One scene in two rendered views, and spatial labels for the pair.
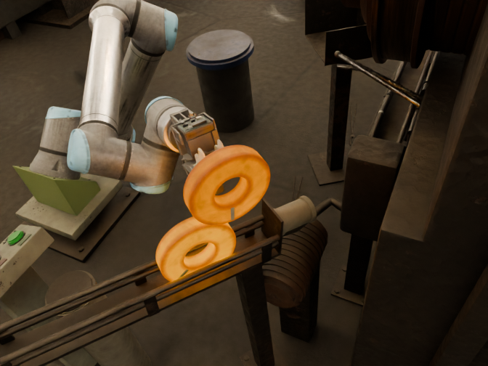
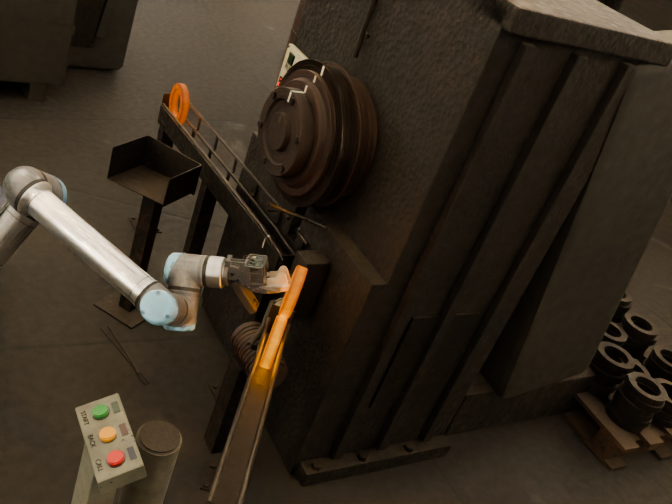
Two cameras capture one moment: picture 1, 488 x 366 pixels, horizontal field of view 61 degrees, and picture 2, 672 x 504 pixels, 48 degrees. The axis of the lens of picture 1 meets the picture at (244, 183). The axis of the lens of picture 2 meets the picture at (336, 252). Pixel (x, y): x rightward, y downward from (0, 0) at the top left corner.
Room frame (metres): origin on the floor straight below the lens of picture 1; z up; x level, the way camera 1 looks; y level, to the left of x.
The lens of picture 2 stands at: (-0.14, 1.71, 2.05)
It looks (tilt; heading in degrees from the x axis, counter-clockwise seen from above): 30 degrees down; 288
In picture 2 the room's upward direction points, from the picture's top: 22 degrees clockwise
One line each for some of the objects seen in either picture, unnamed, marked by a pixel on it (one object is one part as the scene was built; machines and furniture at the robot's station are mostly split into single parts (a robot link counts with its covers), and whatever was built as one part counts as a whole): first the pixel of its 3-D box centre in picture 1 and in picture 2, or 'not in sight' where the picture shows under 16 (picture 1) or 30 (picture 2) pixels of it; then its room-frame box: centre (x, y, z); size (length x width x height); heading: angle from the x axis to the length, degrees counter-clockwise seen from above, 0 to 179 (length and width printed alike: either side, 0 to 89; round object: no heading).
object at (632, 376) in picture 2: not in sight; (604, 338); (-0.44, -1.93, 0.22); 1.20 x 0.81 x 0.44; 146
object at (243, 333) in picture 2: (293, 298); (242, 399); (0.57, -0.09, 0.27); 0.22 x 0.13 x 0.53; 148
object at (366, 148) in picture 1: (371, 191); (304, 285); (0.57, -0.27, 0.68); 0.11 x 0.08 x 0.24; 58
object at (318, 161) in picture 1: (338, 98); (140, 234); (1.35, -0.42, 0.36); 0.26 x 0.20 x 0.72; 3
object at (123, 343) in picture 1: (106, 336); (141, 499); (0.54, 0.45, 0.26); 0.12 x 0.12 x 0.52
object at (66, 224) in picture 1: (70, 199); not in sight; (1.28, 0.75, 0.10); 0.32 x 0.32 x 0.04; 59
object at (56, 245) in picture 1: (75, 208); not in sight; (1.28, 0.75, 0.04); 0.40 x 0.40 x 0.08; 59
